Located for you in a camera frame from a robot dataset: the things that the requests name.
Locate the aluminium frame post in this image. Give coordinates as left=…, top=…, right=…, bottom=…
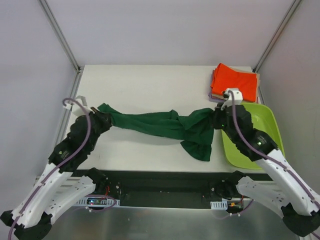
left=252, top=0, right=304, bottom=73
left=38, top=0, right=82, bottom=74

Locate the lime green plastic tray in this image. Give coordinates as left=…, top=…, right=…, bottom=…
left=220, top=101, right=286, bottom=171

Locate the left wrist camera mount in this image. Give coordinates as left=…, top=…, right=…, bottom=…
left=62, top=95, right=93, bottom=117

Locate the white cable duct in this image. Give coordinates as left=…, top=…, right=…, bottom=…
left=210, top=200, right=228, bottom=211
left=73, top=196, right=120, bottom=208

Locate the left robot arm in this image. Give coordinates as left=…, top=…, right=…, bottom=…
left=0, top=111, right=112, bottom=240

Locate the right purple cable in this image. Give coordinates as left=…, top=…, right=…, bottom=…
left=212, top=89, right=320, bottom=240

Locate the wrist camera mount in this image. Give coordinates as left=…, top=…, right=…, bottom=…
left=222, top=88, right=243, bottom=108
left=62, top=95, right=93, bottom=117

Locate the left aluminium frame post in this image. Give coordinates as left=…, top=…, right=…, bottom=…
left=38, top=0, right=82, bottom=74

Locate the dark green t-shirt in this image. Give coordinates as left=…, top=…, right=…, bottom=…
left=98, top=103, right=214, bottom=162

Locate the purple folded t-shirt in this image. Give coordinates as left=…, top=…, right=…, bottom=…
left=208, top=70, right=223, bottom=103

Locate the left white cable duct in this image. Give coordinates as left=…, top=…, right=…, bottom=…
left=73, top=196, right=120, bottom=208

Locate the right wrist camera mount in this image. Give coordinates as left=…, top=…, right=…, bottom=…
left=222, top=88, right=243, bottom=108

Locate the orange folded t-shirt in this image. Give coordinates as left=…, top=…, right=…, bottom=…
left=210, top=62, right=258, bottom=103

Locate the right aluminium frame post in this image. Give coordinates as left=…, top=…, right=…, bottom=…
left=252, top=0, right=304, bottom=73

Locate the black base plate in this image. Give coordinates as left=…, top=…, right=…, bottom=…
left=69, top=167, right=276, bottom=208

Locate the right white cable duct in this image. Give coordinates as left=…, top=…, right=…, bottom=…
left=210, top=200, right=228, bottom=211

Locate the purple cable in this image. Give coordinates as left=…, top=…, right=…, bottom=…
left=212, top=89, right=320, bottom=240
left=7, top=97, right=118, bottom=240

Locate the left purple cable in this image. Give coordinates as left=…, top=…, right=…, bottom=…
left=7, top=97, right=118, bottom=240

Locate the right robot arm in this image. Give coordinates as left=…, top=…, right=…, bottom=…
left=212, top=103, right=320, bottom=237

